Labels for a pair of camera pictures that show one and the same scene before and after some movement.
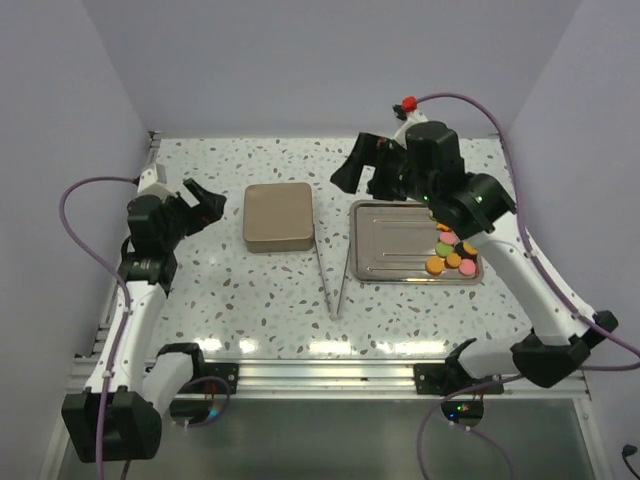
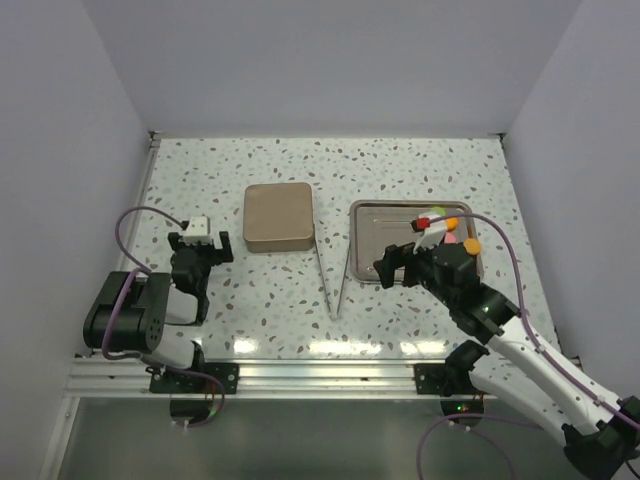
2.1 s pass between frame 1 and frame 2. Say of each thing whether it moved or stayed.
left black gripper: moved
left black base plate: stayed
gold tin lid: stayed
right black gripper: moved
